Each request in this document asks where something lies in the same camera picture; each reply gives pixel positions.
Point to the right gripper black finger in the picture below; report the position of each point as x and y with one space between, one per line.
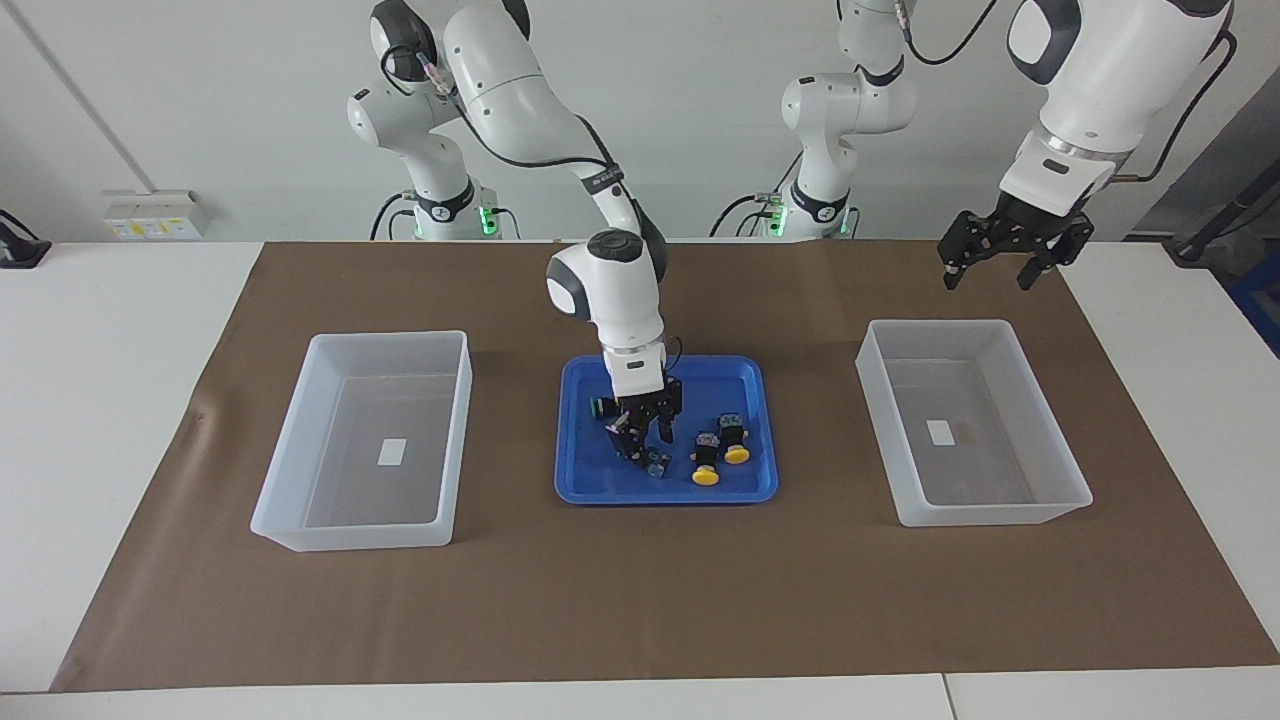
669 422
633 438

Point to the black table clamp device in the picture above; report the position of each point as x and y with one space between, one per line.
20 250

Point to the blue crate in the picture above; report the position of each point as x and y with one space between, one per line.
1262 300

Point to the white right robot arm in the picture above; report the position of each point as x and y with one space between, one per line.
500 80

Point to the translucent white plastic box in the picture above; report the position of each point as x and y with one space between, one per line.
350 535
1000 510

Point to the white wall socket box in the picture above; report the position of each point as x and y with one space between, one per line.
150 215

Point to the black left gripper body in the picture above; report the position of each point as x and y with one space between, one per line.
1035 220

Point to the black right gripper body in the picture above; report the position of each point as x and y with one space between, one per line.
648 402

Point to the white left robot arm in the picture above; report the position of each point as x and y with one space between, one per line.
1110 70

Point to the green push button switch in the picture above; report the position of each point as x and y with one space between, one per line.
598 408
658 465

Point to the blue plastic tray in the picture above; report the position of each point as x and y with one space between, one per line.
720 385

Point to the brown paper table mat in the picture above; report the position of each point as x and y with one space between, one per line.
640 600

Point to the black metal stand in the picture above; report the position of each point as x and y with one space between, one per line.
1200 240

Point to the yellow push button switch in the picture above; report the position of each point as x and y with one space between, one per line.
706 475
737 455

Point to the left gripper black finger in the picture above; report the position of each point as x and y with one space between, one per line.
965 238
1065 248

